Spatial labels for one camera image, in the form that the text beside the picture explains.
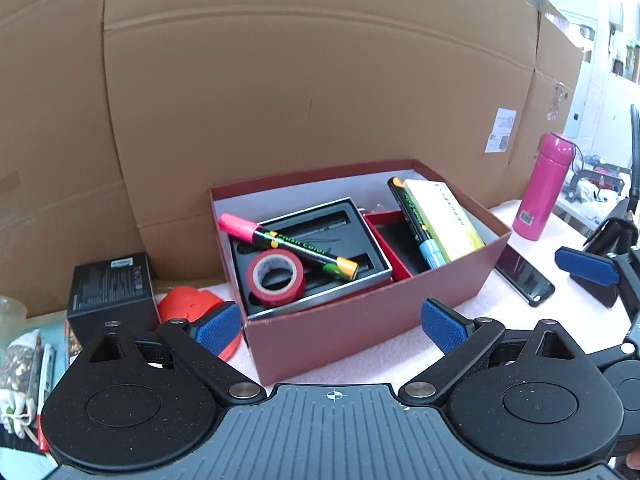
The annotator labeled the red tape roll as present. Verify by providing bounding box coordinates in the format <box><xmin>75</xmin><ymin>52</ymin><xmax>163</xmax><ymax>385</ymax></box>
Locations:
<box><xmin>245</xmin><ymin>249</ymin><xmax>305</xmax><ymax>308</ymax></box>

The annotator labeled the blue cap marker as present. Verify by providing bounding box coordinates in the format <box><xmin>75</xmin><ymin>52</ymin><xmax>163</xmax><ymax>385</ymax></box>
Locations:
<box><xmin>387</xmin><ymin>177</ymin><xmax>446</xmax><ymax>269</ymax></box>

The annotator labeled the red tray with black insert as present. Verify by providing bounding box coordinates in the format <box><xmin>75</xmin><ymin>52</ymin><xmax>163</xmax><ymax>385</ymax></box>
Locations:
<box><xmin>363</xmin><ymin>210</ymin><xmax>430</xmax><ymax>282</ymax></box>

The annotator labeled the yellow medicine box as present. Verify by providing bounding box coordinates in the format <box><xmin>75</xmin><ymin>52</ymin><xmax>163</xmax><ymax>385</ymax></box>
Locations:
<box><xmin>404</xmin><ymin>179</ymin><xmax>485</xmax><ymax>262</ymax></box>

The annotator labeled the green black marker pen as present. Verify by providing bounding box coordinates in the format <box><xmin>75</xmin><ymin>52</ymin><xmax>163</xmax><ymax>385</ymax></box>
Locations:
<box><xmin>217</xmin><ymin>214</ymin><xmax>359</xmax><ymax>281</ymax></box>

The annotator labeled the orange rubber slipper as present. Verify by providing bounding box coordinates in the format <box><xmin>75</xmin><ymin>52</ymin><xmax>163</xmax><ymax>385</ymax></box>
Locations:
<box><xmin>157</xmin><ymin>286</ymin><xmax>242</xmax><ymax>361</ymax></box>

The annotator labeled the black smartphone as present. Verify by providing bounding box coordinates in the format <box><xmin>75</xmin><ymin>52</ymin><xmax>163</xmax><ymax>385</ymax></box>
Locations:
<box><xmin>495</xmin><ymin>245</ymin><xmax>555</xmax><ymax>308</ymax></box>

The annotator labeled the black rectangular box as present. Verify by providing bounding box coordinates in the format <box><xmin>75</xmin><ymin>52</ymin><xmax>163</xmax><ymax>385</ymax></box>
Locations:
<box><xmin>66</xmin><ymin>252</ymin><xmax>160</xmax><ymax>346</ymax></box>

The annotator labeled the pink thermos bottle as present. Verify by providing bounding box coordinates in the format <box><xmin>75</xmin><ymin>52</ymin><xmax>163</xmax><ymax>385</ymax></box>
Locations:
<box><xmin>512</xmin><ymin>132</ymin><xmax>576</xmax><ymax>240</ymax></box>

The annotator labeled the large dark red box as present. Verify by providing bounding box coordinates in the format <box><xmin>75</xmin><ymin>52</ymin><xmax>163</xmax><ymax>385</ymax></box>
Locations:
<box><xmin>209</xmin><ymin>160</ymin><xmax>510</xmax><ymax>385</ymax></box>

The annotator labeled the red cap white marker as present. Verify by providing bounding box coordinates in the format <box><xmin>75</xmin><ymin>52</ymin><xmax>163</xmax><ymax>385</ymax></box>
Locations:
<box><xmin>36</xmin><ymin>344</ymin><xmax>55</xmax><ymax>454</ymax></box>

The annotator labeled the white label sticker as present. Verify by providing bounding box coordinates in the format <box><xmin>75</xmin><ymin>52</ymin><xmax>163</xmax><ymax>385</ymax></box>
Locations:
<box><xmin>485</xmin><ymin>107</ymin><xmax>518</xmax><ymax>154</ymax></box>

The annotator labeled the black foam insert tray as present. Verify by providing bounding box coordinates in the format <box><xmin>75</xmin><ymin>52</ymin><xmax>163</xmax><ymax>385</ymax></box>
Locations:
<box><xmin>218</xmin><ymin>197</ymin><xmax>392</xmax><ymax>320</ymax></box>

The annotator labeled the clear plastic bowl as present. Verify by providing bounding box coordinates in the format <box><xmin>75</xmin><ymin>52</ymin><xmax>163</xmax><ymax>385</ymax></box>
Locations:
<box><xmin>0</xmin><ymin>296</ymin><xmax>27</xmax><ymax>354</ymax></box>

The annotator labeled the brown cardboard backdrop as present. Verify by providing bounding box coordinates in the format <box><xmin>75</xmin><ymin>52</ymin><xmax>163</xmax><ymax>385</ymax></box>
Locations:
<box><xmin>1</xmin><ymin>0</ymin><xmax>582</xmax><ymax>315</ymax></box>

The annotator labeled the drawstring pouch of nuts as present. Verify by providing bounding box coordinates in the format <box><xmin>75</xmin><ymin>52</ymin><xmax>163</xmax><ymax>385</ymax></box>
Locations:
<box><xmin>0</xmin><ymin>330</ymin><xmax>43</xmax><ymax>439</ymax></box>

